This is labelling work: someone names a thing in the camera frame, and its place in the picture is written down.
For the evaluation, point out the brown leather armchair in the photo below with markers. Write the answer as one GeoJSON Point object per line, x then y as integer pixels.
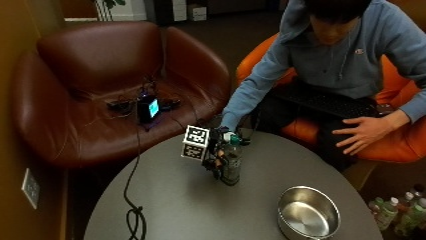
{"type": "Point", "coordinates": [88, 83]}

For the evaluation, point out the orange armchair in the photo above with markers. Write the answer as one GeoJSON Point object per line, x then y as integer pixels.
{"type": "Point", "coordinates": [399, 143]}

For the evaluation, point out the white cardboard box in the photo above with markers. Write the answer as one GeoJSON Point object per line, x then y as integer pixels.
{"type": "Point", "coordinates": [197, 12]}

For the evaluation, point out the clear plastic bottle green cap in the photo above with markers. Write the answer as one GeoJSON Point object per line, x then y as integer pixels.
{"type": "Point", "coordinates": [233, 163]}

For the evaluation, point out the steel bowl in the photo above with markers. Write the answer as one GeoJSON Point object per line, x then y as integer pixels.
{"type": "Point", "coordinates": [307, 213]}

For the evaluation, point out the white wall outlet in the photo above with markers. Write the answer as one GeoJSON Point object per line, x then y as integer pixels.
{"type": "Point", "coordinates": [30, 188]}

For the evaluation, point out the white cabinet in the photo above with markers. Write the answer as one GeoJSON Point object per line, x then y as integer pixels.
{"type": "Point", "coordinates": [178, 10]}

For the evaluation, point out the white marker cube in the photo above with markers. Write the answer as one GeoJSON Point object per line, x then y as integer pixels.
{"type": "Point", "coordinates": [194, 141]}

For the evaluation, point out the white plant pot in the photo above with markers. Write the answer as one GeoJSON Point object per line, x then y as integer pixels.
{"type": "Point", "coordinates": [126, 11]}

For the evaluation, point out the black laptop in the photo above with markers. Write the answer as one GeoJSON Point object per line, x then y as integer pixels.
{"type": "Point", "coordinates": [327, 101]}

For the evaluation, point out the the person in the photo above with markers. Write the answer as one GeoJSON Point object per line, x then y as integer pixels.
{"type": "Point", "coordinates": [327, 63]}

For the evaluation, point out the black gadget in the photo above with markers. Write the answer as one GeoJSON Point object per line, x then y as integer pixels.
{"type": "Point", "coordinates": [170, 104]}

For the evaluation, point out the plastic bottle white cap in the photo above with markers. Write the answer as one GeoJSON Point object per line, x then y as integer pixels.
{"type": "Point", "coordinates": [411, 218]}
{"type": "Point", "coordinates": [375, 204]}
{"type": "Point", "coordinates": [386, 213]}
{"type": "Point", "coordinates": [418, 190]}
{"type": "Point", "coordinates": [406, 200]}

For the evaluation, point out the small black device with screen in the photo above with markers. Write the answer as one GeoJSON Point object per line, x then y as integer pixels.
{"type": "Point", "coordinates": [147, 108]}

